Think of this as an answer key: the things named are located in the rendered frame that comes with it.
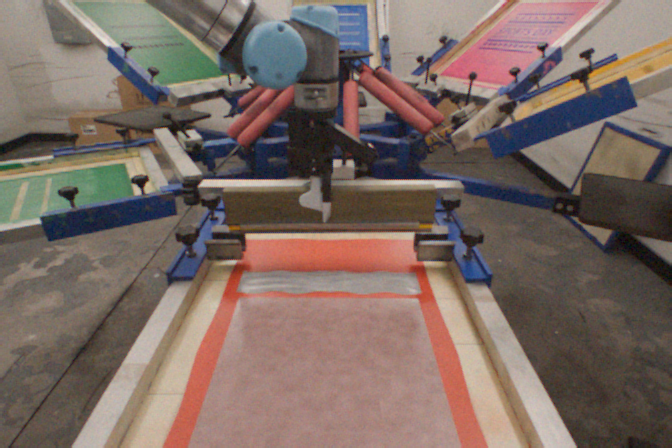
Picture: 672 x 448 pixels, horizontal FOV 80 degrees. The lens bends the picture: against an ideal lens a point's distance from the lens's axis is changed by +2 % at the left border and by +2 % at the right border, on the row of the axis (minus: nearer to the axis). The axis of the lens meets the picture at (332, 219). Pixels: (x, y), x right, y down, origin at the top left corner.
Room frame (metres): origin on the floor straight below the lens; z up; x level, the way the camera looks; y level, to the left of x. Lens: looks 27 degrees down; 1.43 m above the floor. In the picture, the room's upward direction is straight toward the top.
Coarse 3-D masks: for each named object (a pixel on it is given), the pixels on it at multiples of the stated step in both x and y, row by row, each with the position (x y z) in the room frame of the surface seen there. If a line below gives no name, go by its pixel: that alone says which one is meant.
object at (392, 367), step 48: (336, 240) 0.81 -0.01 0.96; (384, 240) 0.81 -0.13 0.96; (336, 336) 0.50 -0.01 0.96; (384, 336) 0.50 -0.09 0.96; (432, 336) 0.50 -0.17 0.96; (336, 384) 0.40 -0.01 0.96; (384, 384) 0.40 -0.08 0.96; (432, 384) 0.40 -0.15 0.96; (336, 432) 0.33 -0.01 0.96; (384, 432) 0.33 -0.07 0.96; (432, 432) 0.33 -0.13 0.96; (480, 432) 0.33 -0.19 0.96
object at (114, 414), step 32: (224, 224) 0.83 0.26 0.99; (192, 288) 0.60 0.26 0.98; (480, 288) 0.58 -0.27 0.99; (160, 320) 0.50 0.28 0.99; (480, 320) 0.51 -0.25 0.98; (160, 352) 0.44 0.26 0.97; (512, 352) 0.43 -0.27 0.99; (128, 384) 0.37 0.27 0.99; (512, 384) 0.38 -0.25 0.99; (96, 416) 0.32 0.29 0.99; (128, 416) 0.34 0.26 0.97; (544, 416) 0.33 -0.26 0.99
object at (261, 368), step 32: (256, 256) 0.74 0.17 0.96; (288, 256) 0.74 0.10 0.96; (320, 256) 0.74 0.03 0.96; (224, 288) 0.63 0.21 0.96; (224, 320) 0.54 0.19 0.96; (256, 320) 0.54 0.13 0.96; (288, 320) 0.54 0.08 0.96; (320, 320) 0.54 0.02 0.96; (224, 352) 0.46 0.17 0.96; (256, 352) 0.46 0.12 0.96; (288, 352) 0.46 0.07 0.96; (320, 352) 0.46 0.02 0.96; (192, 384) 0.40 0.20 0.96; (224, 384) 0.40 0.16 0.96; (256, 384) 0.40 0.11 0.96; (288, 384) 0.40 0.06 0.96; (320, 384) 0.40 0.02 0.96; (192, 416) 0.35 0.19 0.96; (224, 416) 0.35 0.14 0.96; (256, 416) 0.35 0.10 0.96; (288, 416) 0.35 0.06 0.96; (320, 416) 0.35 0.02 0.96
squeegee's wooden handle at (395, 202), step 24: (240, 192) 0.68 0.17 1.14; (264, 192) 0.68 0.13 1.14; (288, 192) 0.68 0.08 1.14; (336, 192) 0.68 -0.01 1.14; (360, 192) 0.68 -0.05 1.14; (384, 192) 0.68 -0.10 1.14; (408, 192) 0.68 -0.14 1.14; (432, 192) 0.68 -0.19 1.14; (240, 216) 0.68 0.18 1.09; (264, 216) 0.68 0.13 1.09; (288, 216) 0.68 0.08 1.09; (312, 216) 0.68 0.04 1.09; (336, 216) 0.68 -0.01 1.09; (360, 216) 0.68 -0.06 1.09; (384, 216) 0.68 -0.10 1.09; (408, 216) 0.68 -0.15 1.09; (432, 216) 0.68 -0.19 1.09
